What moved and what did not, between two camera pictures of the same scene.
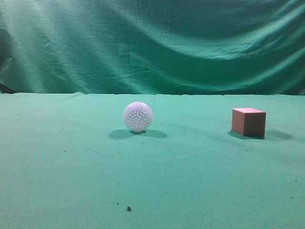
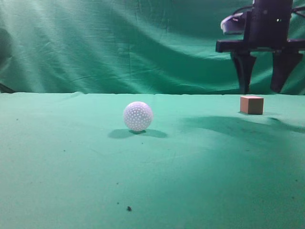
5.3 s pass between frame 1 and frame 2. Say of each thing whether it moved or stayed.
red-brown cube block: moved
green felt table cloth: stayed
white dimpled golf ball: stayed
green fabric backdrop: stayed
